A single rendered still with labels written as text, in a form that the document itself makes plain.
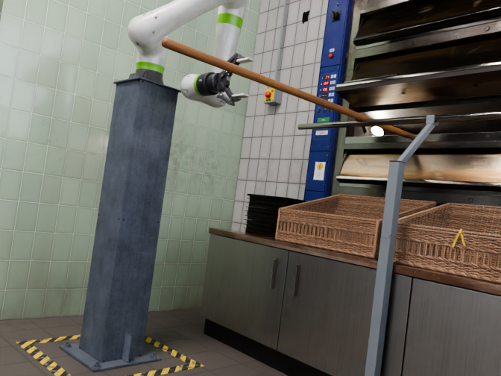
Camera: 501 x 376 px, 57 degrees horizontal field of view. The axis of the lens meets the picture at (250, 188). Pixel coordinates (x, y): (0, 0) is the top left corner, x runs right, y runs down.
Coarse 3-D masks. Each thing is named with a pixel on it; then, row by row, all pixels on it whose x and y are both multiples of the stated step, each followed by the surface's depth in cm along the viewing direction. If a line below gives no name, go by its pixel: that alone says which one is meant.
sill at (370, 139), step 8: (376, 136) 245; (384, 136) 242; (392, 136) 238; (400, 136) 234; (408, 136) 231; (416, 136) 228; (432, 136) 221; (440, 136) 219; (448, 136) 216; (456, 136) 213; (464, 136) 210; (472, 136) 207; (480, 136) 205; (488, 136) 202; (496, 136) 200
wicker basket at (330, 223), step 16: (288, 208) 225; (304, 208) 234; (320, 208) 242; (336, 208) 251; (368, 208) 237; (400, 208) 224; (416, 208) 201; (288, 224) 217; (304, 224) 209; (320, 224) 203; (336, 224) 197; (352, 224) 191; (368, 224) 185; (288, 240) 215; (304, 240) 208; (320, 240) 201; (336, 240) 195; (352, 240) 190; (368, 240) 230; (368, 256) 183
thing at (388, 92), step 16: (400, 80) 222; (416, 80) 215; (432, 80) 210; (448, 80) 206; (464, 80) 202; (480, 80) 199; (496, 80) 195; (352, 96) 251; (368, 96) 245; (384, 96) 240; (400, 96) 235; (416, 96) 230; (432, 96) 225; (448, 96) 221; (464, 96) 216
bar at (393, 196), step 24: (360, 120) 209; (384, 120) 199; (408, 120) 190; (432, 120) 181; (456, 120) 176; (384, 216) 168; (384, 240) 166; (384, 264) 165; (384, 288) 164; (384, 312) 165; (384, 336) 166
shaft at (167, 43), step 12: (168, 48) 142; (180, 48) 144; (192, 48) 147; (204, 60) 151; (216, 60) 153; (240, 72) 161; (252, 72) 164; (264, 84) 170; (276, 84) 172; (300, 96) 182; (312, 96) 186; (336, 108) 197; (396, 132) 231; (408, 132) 239
